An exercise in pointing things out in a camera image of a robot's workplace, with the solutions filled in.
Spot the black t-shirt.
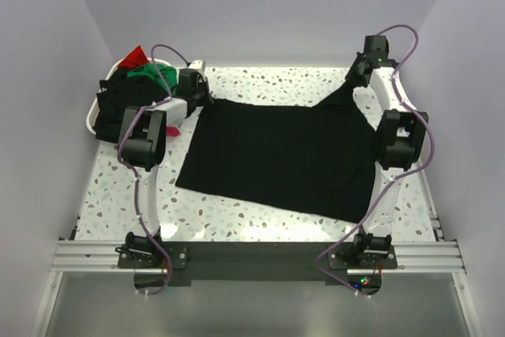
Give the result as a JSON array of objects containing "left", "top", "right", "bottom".
[{"left": 176, "top": 83, "right": 376, "bottom": 223}]

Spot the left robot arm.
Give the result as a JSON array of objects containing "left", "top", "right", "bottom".
[{"left": 118, "top": 60, "right": 213, "bottom": 238}]

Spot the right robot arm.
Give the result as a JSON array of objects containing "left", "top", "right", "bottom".
[{"left": 351, "top": 35, "right": 428, "bottom": 268}]

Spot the green t-shirt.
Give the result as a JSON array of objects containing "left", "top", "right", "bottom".
[{"left": 127, "top": 63, "right": 178, "bottom": 95}]

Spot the pink t-shirt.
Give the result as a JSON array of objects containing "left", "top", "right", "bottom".
[{"left": 166, "top": 126, "right": 180, "bottom": 137}]

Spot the red t-shirt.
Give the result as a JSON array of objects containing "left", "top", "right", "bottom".
[{"left": 118, "top": 45, "right": 149, "bottom": 71}]

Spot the black clothes pile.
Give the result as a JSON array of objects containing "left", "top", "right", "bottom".
[{"left": 93, "top": 68, "right": 168, "bottom": 144}]

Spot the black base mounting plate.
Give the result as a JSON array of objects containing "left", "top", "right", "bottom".
[{"left": 115, "top": 236, "right": 398, "bottom": 289}]

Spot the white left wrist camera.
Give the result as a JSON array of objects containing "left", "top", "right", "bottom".
[{"left": 188, "top": 59, "right": 206, "bottom": 75}]

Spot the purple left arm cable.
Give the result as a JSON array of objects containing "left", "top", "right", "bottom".
[{"left": 117, "top": 43, "right": 190, "bottom": 295}]

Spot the right side aluminium rail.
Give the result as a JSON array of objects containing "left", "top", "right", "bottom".
[{"left": 384, "top": 62, "right": 458, "bottom": 243}]

